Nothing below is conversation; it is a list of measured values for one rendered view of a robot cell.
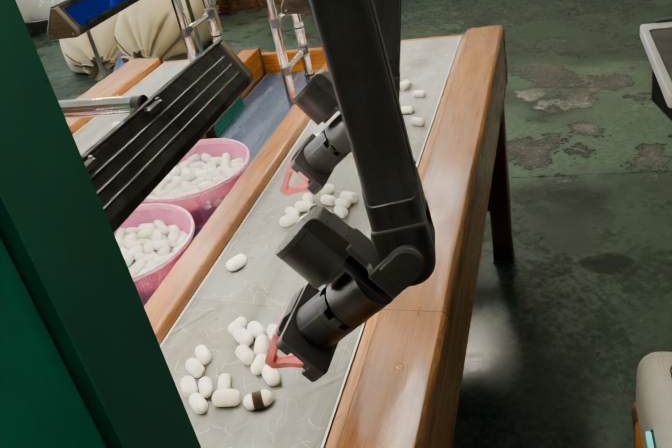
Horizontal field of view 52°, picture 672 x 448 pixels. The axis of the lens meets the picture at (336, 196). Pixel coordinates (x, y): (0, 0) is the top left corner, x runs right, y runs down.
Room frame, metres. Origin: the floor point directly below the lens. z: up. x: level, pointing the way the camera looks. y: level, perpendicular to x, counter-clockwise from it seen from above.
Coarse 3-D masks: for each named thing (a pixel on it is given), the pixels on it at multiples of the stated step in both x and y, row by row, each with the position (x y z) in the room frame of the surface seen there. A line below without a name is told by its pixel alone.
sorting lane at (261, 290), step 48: (432, 48) 1.86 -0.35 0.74; (432, 96) 1.52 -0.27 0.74; (336, 192) 1.16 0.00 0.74; (240, 240) 1.06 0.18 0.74; (240, 288) 0.91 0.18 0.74; (288, 288) 0.88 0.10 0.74; (192, 336) 0.82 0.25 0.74; (240, 384) 0.69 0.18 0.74; (288, 384) 0.68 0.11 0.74; (336, 384) 0.66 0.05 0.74; (240, 432) 0.61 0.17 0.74; (288, 432) 0.60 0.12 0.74
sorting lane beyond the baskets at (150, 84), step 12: (156, 72) 2.17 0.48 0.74; (168, 72) 2.15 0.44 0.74; (144, 84) 2.07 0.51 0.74; (156, 84) 2.05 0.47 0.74; (96, 120) 1.84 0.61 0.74; (108, 120) 1.82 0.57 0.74; (120, 120) 1.80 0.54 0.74; (84, 132) 1.77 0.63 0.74; (96, 132) 1.75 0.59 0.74; (84, 144) 1.68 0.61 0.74
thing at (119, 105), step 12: (120, 96) 0.82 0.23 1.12; (132, 96) 0.81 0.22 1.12; (144, 96) 0.81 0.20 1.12; (72, 108) 0.83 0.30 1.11; (84, 108) 0.83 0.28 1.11; (96, 108) 0.82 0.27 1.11; (108, 108) 0.81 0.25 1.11; (120, 108) 0.81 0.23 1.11; (132, 108) 0.80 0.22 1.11; (144, 108) 0.79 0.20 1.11; (156, 108) 0.80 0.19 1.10
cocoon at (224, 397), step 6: (222, 390) 0.67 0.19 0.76; (228, 390) 0.66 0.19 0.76; (234, 390) 0.66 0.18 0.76; (216, 396) 0.66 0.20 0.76; (222, 396) 0.66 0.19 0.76; (228, 396) 0.66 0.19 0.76; (234, 396) 0.65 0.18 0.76; (240, 396) 0.66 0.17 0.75; (216, 402) 0.66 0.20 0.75; (222, 402) 0.65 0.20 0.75; (228, 402) 0.65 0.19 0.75; (234, 402) 0.65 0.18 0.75
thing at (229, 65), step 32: (192, 64) 0.92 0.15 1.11; (224, 64) 0.97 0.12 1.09; (160, 96) 0.83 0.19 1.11; (192, 96) 0.87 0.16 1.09; (224, 96) 0.92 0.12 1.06; (128, 128) 0.75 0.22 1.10; (160, 128) 0.78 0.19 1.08; (192, 128) 0.82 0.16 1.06; (128, 160) 0.71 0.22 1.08; (160, 160) 0.74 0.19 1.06; (128, 192) 0.67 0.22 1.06
